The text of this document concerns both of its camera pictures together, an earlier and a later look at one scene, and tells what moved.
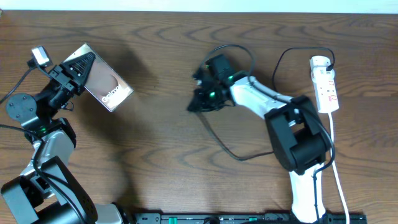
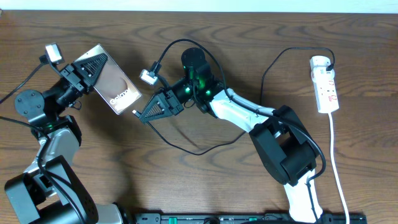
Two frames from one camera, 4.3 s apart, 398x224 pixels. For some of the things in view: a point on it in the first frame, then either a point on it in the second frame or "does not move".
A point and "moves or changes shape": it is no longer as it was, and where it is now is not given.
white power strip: x=324 y=83 does not move
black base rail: x=245 y=218 does not move
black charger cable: x=221 y=144 → x=261 y=101
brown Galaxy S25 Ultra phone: x=105 y=86 moves or changes shape
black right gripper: x=201 y=104 → x=168 y=102
